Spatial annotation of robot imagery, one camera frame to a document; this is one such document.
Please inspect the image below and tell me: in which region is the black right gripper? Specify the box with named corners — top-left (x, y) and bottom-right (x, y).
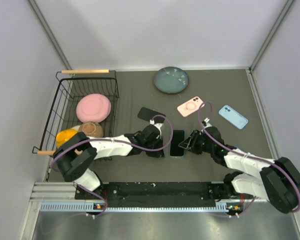
top-left (179, 129), bottom-right (215, 155)

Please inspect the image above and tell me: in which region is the teal phone dark screen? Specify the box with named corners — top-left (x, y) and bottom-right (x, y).
top-left (169, 130), bottom-right (185, 158)

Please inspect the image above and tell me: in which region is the black phone dark screen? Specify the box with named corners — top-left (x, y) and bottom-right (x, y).
top-left (137, 107), bottom-right (166, 124)

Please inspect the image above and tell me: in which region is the light blue phone case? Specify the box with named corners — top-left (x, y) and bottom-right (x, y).
top-left (218, 105), bottom-right (249, 130)

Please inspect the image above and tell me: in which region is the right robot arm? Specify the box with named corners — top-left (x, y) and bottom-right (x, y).
top-left (179, 126), bottom-right (300, 214)

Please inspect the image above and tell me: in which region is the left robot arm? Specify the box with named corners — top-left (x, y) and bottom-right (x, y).
top-left (51, 120), bottom-right (163, 199)

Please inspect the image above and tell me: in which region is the pink phone case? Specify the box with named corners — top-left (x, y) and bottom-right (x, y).
top-left (177, 96), bottom-right (205, 118)

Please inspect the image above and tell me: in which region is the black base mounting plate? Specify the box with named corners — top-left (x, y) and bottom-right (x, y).
top-left (74, 181), bottom-right (241, 202)

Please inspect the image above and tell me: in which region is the brown ceramic bowl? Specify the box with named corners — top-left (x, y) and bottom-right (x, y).
top-left (78, 122), bottom-right (104, 138)

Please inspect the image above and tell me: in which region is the pink round plate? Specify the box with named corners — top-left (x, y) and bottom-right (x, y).
top-left (76, 93), bottom-right (112, 123)

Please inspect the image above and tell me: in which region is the teal ceramic floral plate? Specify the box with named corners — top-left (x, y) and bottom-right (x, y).
top-left (153, 66), bottom-right (189, 94)

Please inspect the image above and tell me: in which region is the yellow cup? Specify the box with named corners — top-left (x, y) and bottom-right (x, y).
top-left (55, 128), bottom-right (78, 148)

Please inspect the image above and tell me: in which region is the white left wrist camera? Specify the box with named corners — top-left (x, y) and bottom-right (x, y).
top-left (149, 119), bottom-right (165, 131)

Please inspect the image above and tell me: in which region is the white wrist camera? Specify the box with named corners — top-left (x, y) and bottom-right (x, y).
top-left (149, 119), bottom-right (165, 131)
top-left (201, 117), bottom-right (212, 128)

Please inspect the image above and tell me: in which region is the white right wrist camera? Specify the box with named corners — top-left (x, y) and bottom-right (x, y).
top-left (201, 117), bottom-right (212, 128)

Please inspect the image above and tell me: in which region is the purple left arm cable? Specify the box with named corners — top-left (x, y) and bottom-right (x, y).
top-left (49, 114), bottom-right (175, 218)

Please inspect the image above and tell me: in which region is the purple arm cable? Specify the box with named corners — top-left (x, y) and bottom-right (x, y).
top-left (49, 114), bottom-right (175, 218)
top-left (197, 100), bottom-right (300, 218)

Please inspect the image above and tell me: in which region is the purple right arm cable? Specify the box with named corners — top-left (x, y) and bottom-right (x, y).
top-left (197, 100), bottom-right (300, 218)

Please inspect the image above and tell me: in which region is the black wire basket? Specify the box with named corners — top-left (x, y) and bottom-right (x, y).
top-left (32, 69), bottom-right (119, 155)

